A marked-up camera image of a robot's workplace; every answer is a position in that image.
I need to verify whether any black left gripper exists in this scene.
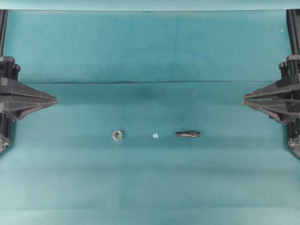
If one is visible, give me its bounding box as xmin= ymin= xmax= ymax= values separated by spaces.
xmin=0 ymin=55 xmax=59 ymax=153

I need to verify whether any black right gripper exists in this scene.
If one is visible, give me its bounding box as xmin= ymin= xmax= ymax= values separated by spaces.
xmin=242 ymin=54 xmax=300 ymax=153

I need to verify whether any black threaded metal shaft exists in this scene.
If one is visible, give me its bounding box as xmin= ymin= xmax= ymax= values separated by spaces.
xmin=175 ymin=130 xmax=202 ymax=138

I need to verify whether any silver metal washer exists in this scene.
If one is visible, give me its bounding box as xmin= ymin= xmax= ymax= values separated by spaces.
xmin=112 ymin=130 xmax=124 ymax=141

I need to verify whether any black right frame rail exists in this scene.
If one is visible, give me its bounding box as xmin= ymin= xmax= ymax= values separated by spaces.
xmin=286 ymin=9 xmax=300 ymax=55

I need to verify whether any black frame rail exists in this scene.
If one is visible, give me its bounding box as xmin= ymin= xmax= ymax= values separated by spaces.
xmin=286 ymin=9 xmax=300 ymax=55
xmin=0 ymin=9 xmax=8 ymax=57

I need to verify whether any black left frame rail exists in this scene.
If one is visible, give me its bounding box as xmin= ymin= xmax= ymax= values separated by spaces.
xmin=0 ymin=9 xmax=8 ymax=57

